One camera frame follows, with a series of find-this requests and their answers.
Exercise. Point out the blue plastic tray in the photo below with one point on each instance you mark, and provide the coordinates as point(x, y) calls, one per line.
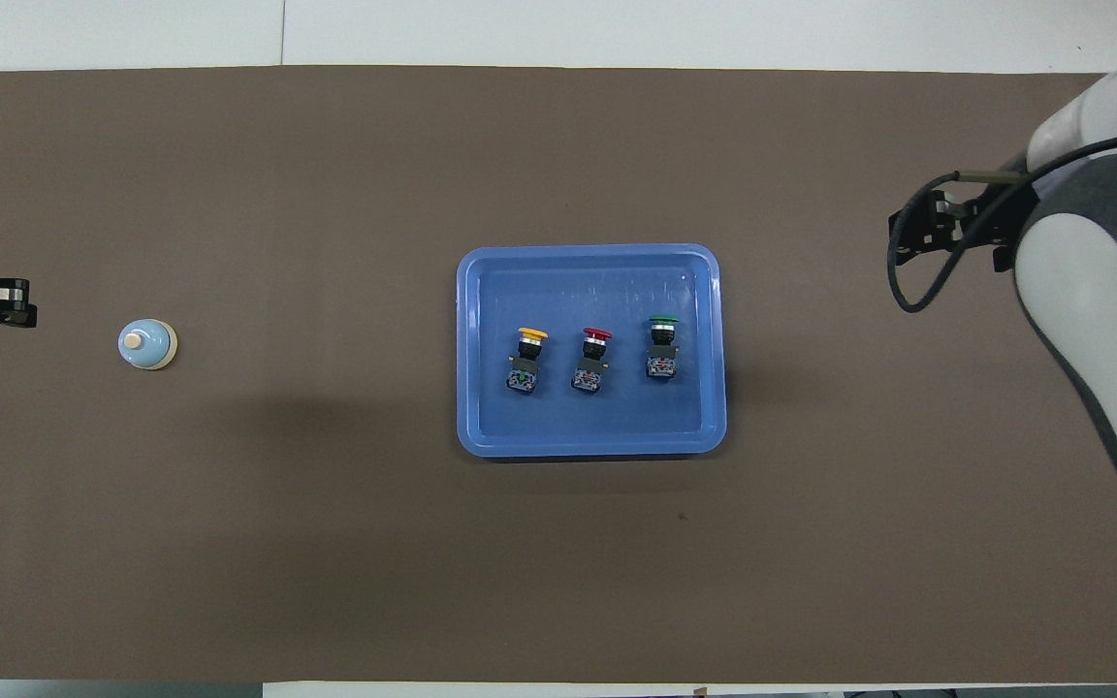
point(617, 417)

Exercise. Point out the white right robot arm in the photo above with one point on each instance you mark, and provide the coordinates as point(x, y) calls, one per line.
point(1092, 291)

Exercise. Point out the light blue desk bell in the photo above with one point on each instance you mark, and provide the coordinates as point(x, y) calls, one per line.
point(146, 344)

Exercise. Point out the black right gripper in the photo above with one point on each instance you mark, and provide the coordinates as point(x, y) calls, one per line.
point(990, 228)

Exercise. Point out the red push button switch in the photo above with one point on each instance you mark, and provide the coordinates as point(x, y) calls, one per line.
point(588, 376)

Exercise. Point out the yellow push button switch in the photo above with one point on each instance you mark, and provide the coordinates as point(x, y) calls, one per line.
point(523, 378)

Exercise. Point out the brown table mat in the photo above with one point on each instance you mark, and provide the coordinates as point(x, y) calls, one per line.
point(326, 543)

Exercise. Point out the green push button switch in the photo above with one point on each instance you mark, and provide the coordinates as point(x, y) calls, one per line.
point(661, 364)

